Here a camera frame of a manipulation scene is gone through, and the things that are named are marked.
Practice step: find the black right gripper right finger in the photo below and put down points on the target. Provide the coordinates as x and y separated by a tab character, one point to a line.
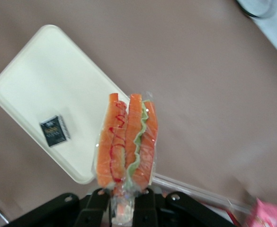
145	208

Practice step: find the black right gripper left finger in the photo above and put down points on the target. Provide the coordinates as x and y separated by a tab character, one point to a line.
93	208

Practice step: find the triangle toy sandwich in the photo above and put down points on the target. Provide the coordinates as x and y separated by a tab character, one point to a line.
133	132

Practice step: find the cream plastic tray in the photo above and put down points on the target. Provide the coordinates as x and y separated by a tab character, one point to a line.
50	82

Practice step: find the clear acrylic tiered shelf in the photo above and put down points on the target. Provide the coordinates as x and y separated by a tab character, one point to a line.
188	186

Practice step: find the small black printed box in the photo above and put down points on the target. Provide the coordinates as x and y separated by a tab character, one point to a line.
54	131

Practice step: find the pink cartoon snack packet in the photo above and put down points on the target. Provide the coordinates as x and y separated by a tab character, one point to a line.
263	215

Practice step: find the round grey white object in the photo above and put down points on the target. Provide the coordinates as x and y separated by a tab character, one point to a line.
256	8

